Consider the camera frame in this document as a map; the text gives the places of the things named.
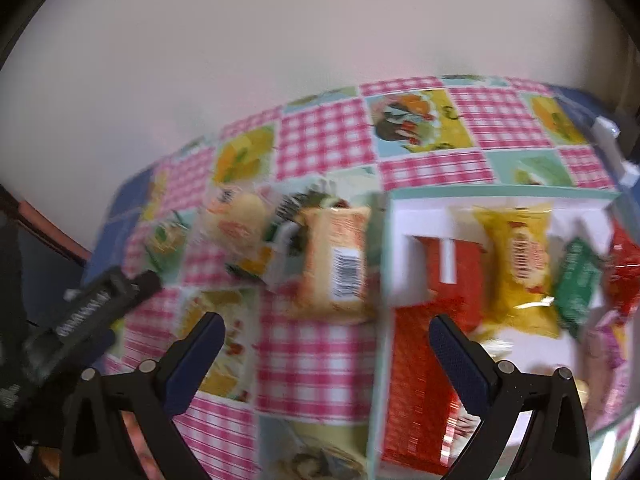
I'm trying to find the green yellow cracker packet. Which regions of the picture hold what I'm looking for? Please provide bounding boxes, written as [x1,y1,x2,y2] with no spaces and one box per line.
[226,191,310,290]

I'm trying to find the blue plaid cloth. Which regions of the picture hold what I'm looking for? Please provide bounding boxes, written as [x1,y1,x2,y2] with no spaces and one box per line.
[82,166,154,285]

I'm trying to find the white object at edge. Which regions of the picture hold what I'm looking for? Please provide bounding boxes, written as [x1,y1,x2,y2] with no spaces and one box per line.
[591,116,640,190]

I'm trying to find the red glossy snack packet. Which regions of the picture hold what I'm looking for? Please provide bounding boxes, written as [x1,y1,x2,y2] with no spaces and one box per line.
[603,220,640,318]

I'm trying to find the white tray teal rim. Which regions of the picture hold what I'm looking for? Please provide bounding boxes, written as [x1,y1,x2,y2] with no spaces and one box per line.
[367,184,639,479]

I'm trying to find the pink snack packet in tray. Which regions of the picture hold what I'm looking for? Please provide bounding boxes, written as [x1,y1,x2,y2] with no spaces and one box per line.
[584,310,630,432]

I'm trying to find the checkered pink picture tablecloth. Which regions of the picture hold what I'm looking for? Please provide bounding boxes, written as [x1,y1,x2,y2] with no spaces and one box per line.
[104,76,620,479]

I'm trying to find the orange-red patterned snack packet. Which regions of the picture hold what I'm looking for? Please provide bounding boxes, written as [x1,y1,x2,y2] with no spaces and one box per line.
[382,297,465,474]

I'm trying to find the round steamed cake packet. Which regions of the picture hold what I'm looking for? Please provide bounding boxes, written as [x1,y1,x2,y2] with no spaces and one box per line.
[198,183,279,264]

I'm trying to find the green edged cookie packet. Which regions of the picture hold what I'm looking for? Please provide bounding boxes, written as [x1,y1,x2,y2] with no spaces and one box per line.
[143,210,191,284]

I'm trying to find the red white snack bar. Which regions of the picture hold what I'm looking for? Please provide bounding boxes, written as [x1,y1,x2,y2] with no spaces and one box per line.
[418,236,485,333]

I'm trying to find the green snack packet in tray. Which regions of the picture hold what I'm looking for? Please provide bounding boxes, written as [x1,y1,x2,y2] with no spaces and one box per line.
[553,236,602,339]

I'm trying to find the yellow transparent snack packet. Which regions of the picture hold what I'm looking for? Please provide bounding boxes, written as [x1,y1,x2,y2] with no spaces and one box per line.
[473,204,561,339]

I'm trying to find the beige barcode snack packet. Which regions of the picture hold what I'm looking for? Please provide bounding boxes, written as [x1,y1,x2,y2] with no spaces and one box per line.
[288,206,372,325]

